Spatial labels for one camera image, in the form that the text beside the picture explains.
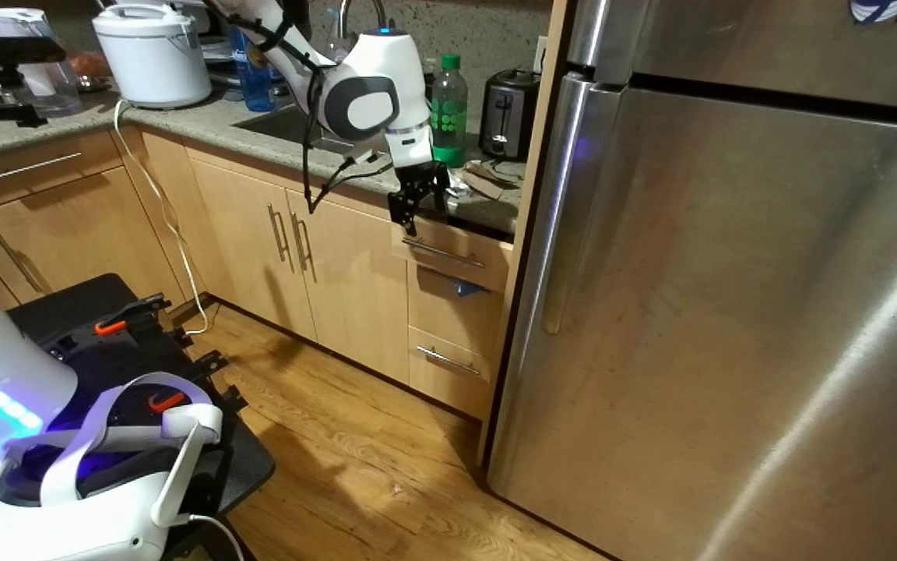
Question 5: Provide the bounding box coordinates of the clear plastic container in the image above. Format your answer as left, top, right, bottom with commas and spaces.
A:
17, 60, 88, 118

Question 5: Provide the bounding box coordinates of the metal sink faucet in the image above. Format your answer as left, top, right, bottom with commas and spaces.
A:
335, 0, 389, 37

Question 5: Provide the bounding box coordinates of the black coffee maker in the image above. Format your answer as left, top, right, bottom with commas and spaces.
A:
184, 0, 241, 76

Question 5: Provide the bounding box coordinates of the white flat device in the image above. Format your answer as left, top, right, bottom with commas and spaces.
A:
0, 8, 55, 45

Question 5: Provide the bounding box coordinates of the wide wood drawer front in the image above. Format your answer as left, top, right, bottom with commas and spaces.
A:
0, 125, 131, 220

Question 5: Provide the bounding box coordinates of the blue plastic cup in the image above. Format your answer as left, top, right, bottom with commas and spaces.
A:
233, 60, 279, 116

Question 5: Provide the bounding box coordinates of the wood cabinet side panel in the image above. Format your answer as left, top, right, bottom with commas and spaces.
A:
478, 0, 577, 472

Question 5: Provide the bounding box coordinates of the steel kitchen sink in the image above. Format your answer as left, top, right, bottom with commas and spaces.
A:
233, 104, 369, 158

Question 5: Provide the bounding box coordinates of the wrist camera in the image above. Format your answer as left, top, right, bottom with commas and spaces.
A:
342, 149, 400, 181

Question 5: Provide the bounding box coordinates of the green plastic bottle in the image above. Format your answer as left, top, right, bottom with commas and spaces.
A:
431, 55, 472, 169

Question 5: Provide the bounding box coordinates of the white VR headset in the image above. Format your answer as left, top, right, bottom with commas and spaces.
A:
0, 368, 229, 561

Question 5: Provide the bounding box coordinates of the shallow wood utensil drawer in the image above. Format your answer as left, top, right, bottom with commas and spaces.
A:
403, 211, 516, 296

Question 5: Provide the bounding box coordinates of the white headset cable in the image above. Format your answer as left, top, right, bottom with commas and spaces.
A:
172, 511, 250, 561

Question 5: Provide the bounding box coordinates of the light wood cabinet door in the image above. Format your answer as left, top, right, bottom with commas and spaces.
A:
284, 185, 416, 388
184, 146, 317, 341

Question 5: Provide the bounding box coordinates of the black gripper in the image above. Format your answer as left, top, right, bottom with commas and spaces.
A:
386, 158, 454, 239

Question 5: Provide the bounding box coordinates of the white appliance power cable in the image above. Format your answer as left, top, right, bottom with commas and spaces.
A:
108, 98, 218, 341

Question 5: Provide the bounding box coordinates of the white rice cooker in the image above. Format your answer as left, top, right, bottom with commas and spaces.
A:
91, 0, 216, 114

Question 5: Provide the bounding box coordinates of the small orange object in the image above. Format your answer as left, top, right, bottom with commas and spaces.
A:
68, 49, 115, 93

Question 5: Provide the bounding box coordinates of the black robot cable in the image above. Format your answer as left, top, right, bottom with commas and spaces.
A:
296, 98, 397, 220

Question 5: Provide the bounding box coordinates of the black clamp orange handle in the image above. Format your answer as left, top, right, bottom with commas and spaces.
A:
141, 345, 250, 432
48, 293, 179, 362

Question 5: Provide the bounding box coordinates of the brown wooden utensil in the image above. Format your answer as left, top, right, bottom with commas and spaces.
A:
461, 158, 525, 206

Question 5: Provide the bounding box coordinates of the stainless steel refrigerator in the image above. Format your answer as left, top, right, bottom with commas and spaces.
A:
483, 0, 897, 561

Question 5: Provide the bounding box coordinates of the light wood drawer front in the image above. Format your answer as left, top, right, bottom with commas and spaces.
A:
404, 326, 495, 424
403, 272, 512, 364

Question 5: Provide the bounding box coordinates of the white blue fridge magnet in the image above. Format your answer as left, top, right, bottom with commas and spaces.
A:
849, 0, 897, 24

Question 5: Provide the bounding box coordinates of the large wood cabinet door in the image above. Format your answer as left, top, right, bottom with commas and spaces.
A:
0, 185, 188, 309

